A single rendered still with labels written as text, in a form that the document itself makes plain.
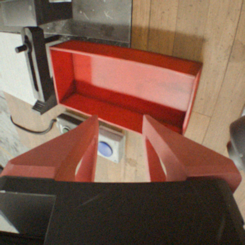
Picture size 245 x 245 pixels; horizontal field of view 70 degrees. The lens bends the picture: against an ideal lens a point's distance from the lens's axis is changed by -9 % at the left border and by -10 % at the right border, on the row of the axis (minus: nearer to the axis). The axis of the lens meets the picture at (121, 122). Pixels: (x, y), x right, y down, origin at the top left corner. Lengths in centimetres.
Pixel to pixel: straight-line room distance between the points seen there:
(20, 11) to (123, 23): 17
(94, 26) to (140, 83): 13
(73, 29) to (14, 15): 11
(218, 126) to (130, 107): 16
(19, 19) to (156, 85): 26
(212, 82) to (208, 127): 8
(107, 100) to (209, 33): 23
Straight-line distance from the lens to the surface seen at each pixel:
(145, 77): 33
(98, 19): 35
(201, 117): 33
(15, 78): 64
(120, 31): 33
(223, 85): 30
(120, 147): 42
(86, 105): 38
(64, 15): 38
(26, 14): 35
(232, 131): 19
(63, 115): 49
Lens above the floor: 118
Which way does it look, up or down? 45 degrees down
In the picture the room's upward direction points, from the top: 135 degrees counter-clockwise
